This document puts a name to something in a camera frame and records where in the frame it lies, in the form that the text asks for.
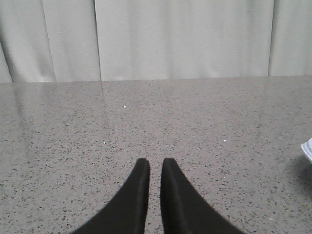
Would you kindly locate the light blue slipper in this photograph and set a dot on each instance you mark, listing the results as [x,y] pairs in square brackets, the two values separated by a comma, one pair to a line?
[307,149]

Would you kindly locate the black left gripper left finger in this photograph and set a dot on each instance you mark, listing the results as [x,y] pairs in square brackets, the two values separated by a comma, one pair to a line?
[126,211]

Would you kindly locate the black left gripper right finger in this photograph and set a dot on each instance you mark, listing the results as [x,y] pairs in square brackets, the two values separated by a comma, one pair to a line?
[183,209]

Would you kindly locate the pale grey-green curtain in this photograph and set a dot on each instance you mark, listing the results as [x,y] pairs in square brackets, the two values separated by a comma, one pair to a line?
[93,40]

